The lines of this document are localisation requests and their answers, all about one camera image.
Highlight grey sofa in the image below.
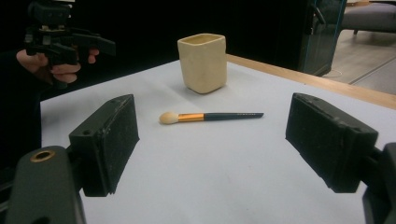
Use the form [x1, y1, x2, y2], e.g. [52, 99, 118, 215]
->
[341, 1, 396, 35]

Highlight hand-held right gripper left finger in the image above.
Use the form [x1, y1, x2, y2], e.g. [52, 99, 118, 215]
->
[68, 93, 140, 198]

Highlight white table mat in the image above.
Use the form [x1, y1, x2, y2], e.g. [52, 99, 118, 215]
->
[39, 59, 396, 224]

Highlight cream square cup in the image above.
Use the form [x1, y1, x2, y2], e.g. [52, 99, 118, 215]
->
[177, 33, 228, 94]

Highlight black cabinet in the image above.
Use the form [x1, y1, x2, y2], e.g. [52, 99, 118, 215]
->
[298, 0, 348, 77]

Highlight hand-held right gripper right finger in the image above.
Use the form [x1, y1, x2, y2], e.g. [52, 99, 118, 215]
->
[285, 92, 379, 194]

